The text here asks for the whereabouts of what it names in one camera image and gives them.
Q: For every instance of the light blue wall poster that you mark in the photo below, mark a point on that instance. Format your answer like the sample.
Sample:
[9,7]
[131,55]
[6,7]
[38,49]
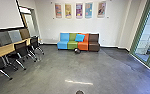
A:
[88,10]

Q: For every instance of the orange wall poster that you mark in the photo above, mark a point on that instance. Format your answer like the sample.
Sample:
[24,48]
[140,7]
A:
[58,10]

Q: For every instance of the orange sofa chair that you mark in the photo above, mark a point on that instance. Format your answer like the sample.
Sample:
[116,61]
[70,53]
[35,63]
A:
[83,46]

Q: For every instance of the blue sofa chair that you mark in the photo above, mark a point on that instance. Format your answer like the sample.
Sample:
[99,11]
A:
[62,45]

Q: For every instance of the grey robot body part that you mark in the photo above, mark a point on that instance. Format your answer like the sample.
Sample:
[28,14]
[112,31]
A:
[79,92]

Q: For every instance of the brown wooden door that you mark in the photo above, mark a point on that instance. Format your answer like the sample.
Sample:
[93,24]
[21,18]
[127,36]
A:
[24,33]

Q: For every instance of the purple wall poster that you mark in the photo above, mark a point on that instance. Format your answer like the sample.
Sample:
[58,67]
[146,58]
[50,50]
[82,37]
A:
[79,10]

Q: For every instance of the green sofa chair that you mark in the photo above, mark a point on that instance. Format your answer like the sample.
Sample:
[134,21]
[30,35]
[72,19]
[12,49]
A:
[72,45]

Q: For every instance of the white projection screen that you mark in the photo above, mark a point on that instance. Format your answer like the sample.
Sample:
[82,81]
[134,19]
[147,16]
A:
[4,13]

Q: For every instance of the brown sofa chair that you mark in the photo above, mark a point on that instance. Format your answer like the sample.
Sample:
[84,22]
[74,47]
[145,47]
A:
[94,45]

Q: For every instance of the yellow wall poster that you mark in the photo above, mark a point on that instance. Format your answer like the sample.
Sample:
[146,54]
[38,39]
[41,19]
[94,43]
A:
[68,10]

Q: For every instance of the turquoise cushion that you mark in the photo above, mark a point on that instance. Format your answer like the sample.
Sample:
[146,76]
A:
[79,38]

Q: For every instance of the grey plastic trash bag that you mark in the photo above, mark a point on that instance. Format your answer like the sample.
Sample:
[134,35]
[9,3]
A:
[77,51]

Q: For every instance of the green glass door frame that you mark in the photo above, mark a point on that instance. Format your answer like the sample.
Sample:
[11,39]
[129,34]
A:
[141,23]

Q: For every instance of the wooden meeting table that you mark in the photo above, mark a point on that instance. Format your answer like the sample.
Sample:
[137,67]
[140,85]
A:
[4,50]

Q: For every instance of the pink wall poster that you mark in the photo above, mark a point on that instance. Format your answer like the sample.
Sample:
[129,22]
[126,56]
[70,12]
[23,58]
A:
[101,9]

